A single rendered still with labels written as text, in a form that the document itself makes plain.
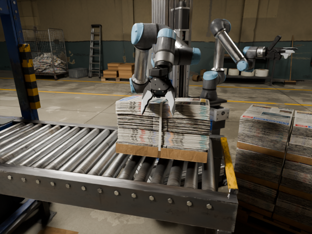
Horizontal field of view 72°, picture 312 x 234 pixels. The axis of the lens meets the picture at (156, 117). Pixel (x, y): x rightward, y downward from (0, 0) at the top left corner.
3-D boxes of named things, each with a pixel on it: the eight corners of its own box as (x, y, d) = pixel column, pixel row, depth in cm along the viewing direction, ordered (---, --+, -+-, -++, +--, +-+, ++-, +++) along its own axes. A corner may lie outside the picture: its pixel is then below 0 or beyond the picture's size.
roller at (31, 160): (82, 133, 135) (81, 126, 133) (24, 177, 91) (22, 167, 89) (75, 133, 135) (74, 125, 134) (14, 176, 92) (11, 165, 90)
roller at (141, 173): (165, 141, 124) (165, 133, 123) (143, 194, 81) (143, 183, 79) (156, 140, 125) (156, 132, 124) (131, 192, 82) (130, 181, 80)
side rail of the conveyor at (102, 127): (222, 153, 124) (224, 134, 120) (222, 158, 119) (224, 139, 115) (22, 134, 151) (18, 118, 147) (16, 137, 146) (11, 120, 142)
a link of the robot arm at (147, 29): (149, 96, 164) (160, 30, 121) (130, 97, 161) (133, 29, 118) (147, 85, 171) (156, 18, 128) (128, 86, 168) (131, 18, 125)
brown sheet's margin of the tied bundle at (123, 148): (164, 138, 116) (165, 130, 115) (152, 157, 88) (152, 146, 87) (135, 135, 119) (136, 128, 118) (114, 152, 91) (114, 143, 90)
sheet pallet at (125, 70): (141, 78, 794) (141, 62, 775) (134, 82, 717) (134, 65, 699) (110, 77, 817) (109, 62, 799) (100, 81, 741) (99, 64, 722)
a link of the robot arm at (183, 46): (170, 41, 140) (199, 71, 101) (154, 41, 137) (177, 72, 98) (172, 21, 133) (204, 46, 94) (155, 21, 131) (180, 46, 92)
